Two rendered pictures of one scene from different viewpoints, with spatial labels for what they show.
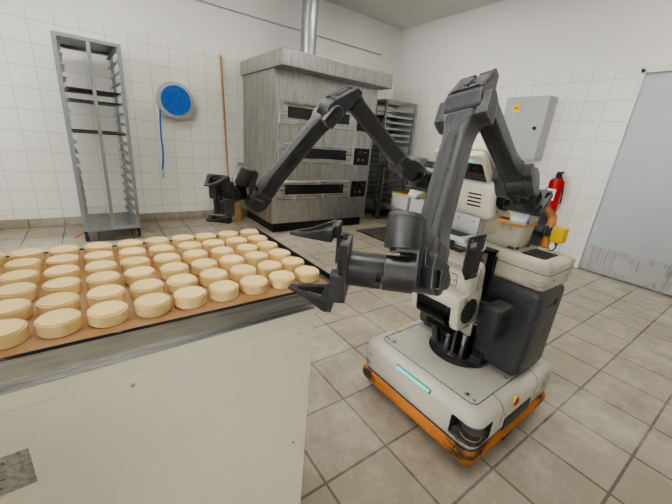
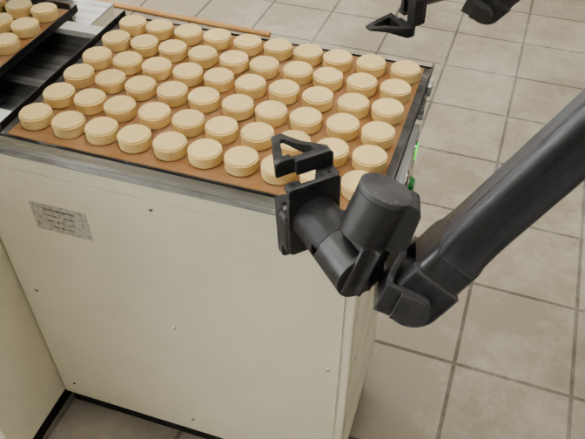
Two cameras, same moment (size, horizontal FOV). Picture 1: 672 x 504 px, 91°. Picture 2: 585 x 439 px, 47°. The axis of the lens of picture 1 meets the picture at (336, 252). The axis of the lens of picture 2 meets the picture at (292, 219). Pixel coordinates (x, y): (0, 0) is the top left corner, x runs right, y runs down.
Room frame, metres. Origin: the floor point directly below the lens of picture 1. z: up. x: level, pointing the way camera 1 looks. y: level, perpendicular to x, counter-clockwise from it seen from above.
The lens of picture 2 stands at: (0.17, -0.47, 1.52)
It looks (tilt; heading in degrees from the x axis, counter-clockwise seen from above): 44 degrees down; 56
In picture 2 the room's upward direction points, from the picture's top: straight up
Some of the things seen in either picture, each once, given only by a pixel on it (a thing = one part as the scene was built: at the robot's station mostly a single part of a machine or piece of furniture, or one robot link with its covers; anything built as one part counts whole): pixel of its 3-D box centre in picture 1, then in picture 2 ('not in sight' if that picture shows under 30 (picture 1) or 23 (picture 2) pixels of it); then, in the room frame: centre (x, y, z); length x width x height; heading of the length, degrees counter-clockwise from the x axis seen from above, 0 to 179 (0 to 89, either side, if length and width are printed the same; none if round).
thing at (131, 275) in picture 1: (140, 275); (204, 99); (0.55, 0.36, 0.91); 0.05 x 0.05 x 0.02
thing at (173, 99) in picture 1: (176, 132); not in sight; (4.19, 2.06, 1.10); 0.41 x 0.15 x 1.10; 127
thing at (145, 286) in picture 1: (147, 289); (188, 123); (0.50, 0.32, 0.91); 0.05 x 0.05 x 0.02
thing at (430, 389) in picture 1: (454, 369); not in sight; (1.36, -0.63, 0.16); 0.67 x 0.64 x 0.25; 128
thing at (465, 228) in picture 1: (445, 239); not in sight; (1.18, -0.40, 0.87); 0.28 x 0.16 x 0.22; 38
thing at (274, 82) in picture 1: (311, 150); not in sight; (4.69, 0.46, 1.00); 1.56 x 1.20 x 2.01; 127
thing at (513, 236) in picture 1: (501, 228); not in sight; (1.43, -0.72, 0.87); 0.23 x 0.15 x 0.11; 38
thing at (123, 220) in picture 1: (99, 144); not in sight; (3.42, 2.48, 0.93); 0.64 x 0.51 x 1.78; 40
